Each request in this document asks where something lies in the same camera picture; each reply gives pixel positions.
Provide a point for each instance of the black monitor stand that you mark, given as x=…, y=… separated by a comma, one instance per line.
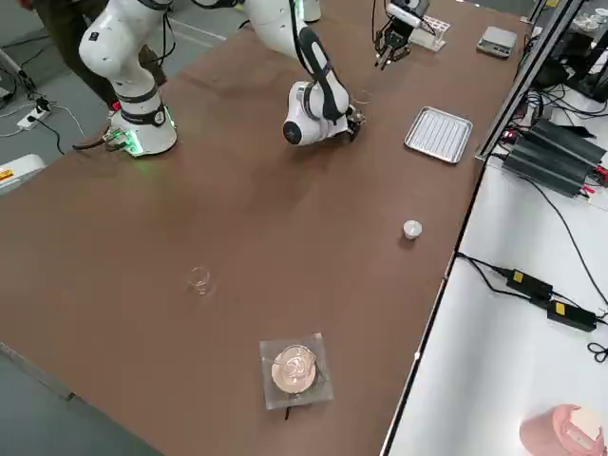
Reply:
x=591, y=81

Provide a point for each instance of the white box with yellow label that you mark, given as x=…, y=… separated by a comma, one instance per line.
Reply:
x=21, y=173

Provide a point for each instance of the black power adapter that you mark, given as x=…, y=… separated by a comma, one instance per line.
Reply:
x=570, y=316
x=529, y=283

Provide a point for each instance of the clear plastic dish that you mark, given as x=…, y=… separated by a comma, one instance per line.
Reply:
x=591, y=21

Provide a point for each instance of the pink cup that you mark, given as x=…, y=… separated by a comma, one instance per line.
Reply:
x=546, y=432

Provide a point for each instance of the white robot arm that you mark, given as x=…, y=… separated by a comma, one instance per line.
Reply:
x=109, y=47
x=311, y=10

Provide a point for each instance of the aluminium frame post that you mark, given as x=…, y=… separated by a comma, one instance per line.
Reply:
x=524, y=81

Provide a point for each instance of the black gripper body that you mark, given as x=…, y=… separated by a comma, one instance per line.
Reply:
x=399, y=34
x=355, y=126

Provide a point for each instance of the round glass flask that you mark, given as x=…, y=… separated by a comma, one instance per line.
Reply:
x=293, y=368

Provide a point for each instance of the white power strip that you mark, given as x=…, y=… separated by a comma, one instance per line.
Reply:
x=35, y=119

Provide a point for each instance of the silver digital scale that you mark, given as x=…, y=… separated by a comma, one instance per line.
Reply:
x=496, y=40

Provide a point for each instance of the white test tube rack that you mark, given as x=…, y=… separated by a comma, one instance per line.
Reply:
x=434, y=40

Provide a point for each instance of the small clear glass beaker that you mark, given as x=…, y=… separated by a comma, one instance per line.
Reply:
x=199, y=280

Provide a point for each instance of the ribbed metal tray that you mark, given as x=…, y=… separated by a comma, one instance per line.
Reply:
x=439, y=135

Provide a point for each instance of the white side table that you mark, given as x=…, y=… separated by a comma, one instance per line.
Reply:
x=499, y=380

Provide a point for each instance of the long black power supply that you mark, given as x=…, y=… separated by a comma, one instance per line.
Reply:
x=570, y=142
x=546, y=171

